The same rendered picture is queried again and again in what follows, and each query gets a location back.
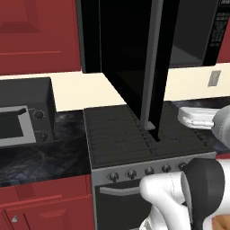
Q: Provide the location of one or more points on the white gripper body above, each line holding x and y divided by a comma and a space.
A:
196, 116

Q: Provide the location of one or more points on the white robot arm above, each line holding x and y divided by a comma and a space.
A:
167, 191

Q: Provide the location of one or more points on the black microwave oven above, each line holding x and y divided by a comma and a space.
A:
191, 30

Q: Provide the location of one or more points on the black microwave door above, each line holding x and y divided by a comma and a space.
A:
125, 45

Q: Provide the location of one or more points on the black oven door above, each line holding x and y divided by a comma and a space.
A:
119, 209

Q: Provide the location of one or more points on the red base cupboard door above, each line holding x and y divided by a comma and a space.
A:
57, 214

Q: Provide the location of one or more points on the black stove knob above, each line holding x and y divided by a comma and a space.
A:
113, 176
148, 171
131, 173
181, 166
166, 168

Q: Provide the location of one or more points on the black stove hob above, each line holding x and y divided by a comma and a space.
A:
116, 134

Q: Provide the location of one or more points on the black toaster oven knob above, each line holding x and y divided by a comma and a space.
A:
44, 136
38, 114

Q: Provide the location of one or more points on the red drawer front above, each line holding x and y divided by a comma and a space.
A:
51, 187

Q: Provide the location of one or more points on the black toaster oven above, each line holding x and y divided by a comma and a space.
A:
27, 92

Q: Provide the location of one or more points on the silver cupboard knob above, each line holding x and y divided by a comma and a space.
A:
14, 219

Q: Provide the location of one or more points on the grey wall socket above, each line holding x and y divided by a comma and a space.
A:
214, 78

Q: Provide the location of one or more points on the red wall cupboard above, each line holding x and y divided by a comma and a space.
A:
224, 48

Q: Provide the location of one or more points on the red wall cupboard door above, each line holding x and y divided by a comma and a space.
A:
39, 33

